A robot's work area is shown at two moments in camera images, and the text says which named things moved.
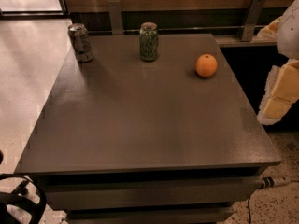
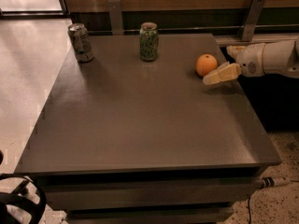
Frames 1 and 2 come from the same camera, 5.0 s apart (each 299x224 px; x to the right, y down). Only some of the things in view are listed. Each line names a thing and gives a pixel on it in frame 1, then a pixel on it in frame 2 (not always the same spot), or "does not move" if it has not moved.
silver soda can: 80,41 does not move
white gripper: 289,32 to 250,61
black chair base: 27,196 does not move
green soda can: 149,41 does not move
